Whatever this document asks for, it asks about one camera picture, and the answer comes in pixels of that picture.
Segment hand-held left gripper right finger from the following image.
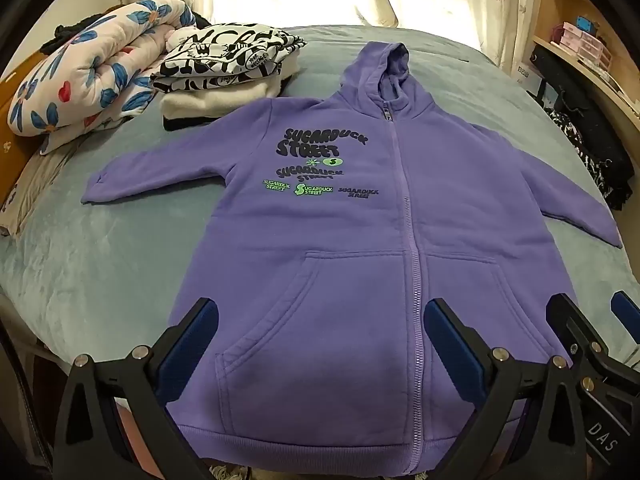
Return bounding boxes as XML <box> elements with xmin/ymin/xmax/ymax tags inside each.
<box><xmin>422</xmin><ymin>298</ymin><xmax>586</xmax><ymax>480</ymax></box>

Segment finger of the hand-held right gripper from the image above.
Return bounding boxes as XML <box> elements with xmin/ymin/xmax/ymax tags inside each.
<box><xmin>611</xmin><ymin>290</ymin><xmax>640</xmax><ymax>348</ymax></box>
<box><xmin>546</xmin><ymin>293</ymin><xmax>608</xmax><ymax>376</ymax></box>

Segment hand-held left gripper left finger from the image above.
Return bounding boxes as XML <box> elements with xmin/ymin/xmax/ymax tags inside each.
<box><xmin>52</xmin><ymin>297</ymin><xmax>221</xmax><ymax>480</ymax></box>

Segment purple zip hoodie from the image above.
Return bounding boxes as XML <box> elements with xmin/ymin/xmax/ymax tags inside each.
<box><xmin>81</xmin><ymin>41</ymin><xmax>623</xmax><ymax>476</ymax></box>

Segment light blue bed blanket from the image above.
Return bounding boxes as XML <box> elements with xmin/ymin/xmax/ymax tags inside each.
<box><xmin>0</xmin><ymin>25</ymin><xmax>640</xmax><ymax>376</ymax></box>

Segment black white patterned cloth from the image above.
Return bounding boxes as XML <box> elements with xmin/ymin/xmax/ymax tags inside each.
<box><xmin>545</xmin><ymin>107</ymin><xmax>636</xmax><ymax>211</ymax></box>

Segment beige cloth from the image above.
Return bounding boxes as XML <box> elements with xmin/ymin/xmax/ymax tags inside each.
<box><xmin>0</xmin><ymin>135</ymin><xmax>86</xmax><ymax>238</ymax></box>

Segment cream folded garment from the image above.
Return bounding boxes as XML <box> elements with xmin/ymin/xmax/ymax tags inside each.
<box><xmin>160</xmin><ymin>52</ymin><xmax>296</xmax><ymax>123</ymax></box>

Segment black bag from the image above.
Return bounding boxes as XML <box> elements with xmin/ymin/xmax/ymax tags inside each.
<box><xmin>530</xmin><ymin>42</ymin><xmax>633</xmax><ymax>171</ymax></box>

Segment white box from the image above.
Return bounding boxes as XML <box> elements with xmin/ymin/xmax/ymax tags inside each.
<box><xmin>515</xmin><ymin>62</ymin><xmax>543</xmax><ymax>106</ymax></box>

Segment pink storage boxes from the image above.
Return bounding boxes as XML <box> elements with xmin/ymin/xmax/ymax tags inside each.
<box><xmin>562</xmin><ymin>22</ymin><xmax>613</xmax><ymax>71</ymax></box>

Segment brown wooden headboard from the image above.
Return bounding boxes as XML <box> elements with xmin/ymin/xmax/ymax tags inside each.
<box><xmin>0</xmin><ymin>52</ymin><xmax>41</xmax><ymax>201</ymax></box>

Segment black white printed garment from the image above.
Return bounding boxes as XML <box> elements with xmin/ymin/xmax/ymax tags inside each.
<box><xmin>150</xmin><ymin>23</ymin><xmax>308</xmax><ymax>95</ymax></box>

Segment floral quilt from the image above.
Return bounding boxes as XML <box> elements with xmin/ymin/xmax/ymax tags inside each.
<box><xmin>9</xmin><ymin>0</ymin><xmax>197</xmax><ymax>153</ymax></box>

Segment wooden shelf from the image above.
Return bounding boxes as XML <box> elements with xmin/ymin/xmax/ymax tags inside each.
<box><xmin>530</xmin><ymin>0</ymin><xmax>640</xmax><ymax>126</ymax></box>

